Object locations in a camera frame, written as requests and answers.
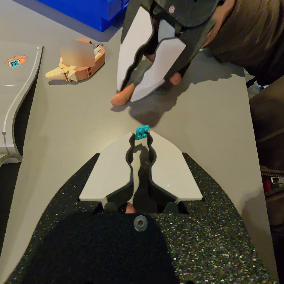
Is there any grey desk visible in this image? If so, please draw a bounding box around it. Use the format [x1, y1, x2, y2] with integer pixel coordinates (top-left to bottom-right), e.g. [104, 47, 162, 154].
[0, 0, 280, 284]

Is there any brown quarter dome brick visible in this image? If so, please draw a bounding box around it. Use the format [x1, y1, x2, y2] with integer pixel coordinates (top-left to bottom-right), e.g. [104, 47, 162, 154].
[110, 93, 125, 106]

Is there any person's right forearm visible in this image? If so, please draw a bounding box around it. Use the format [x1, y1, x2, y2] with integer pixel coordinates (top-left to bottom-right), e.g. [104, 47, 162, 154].
[206, 0, 284, 86]

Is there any person's right hand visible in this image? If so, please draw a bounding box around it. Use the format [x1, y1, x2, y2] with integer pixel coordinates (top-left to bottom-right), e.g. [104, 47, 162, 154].
[202, 0, 235, 48]

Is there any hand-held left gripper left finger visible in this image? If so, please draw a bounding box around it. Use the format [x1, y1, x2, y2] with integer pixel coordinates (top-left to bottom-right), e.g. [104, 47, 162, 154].
[79, 132, 134, 208]

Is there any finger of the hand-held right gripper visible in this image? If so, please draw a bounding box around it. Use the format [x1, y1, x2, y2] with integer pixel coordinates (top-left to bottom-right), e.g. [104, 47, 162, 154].
[116, 5, 155, 92]
[130, 37, 187, 102]

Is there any brown curved slope brick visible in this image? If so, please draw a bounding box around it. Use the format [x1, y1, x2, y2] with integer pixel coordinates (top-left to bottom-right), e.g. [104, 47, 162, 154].
[118, 83, 136, 103]

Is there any turquoise square plate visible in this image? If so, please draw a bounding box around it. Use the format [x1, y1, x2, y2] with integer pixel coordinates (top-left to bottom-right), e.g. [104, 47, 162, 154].
[135, 125, 150, 141]

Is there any grey open instruction booklet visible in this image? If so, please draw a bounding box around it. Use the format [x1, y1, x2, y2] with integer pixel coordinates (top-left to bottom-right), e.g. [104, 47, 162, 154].
[0, 41, 44, 164]

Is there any blue plastic bin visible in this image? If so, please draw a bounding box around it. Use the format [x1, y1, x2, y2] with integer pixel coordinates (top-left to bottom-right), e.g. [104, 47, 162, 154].
[37, 0, 130, 32]

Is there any brown tan brick-built model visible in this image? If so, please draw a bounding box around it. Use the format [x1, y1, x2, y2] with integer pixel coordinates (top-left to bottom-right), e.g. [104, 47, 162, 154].
[45, 38, 106, 83]

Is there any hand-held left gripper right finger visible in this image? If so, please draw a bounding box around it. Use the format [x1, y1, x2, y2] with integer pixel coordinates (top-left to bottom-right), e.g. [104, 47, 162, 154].
[147, 131, 203, 204]

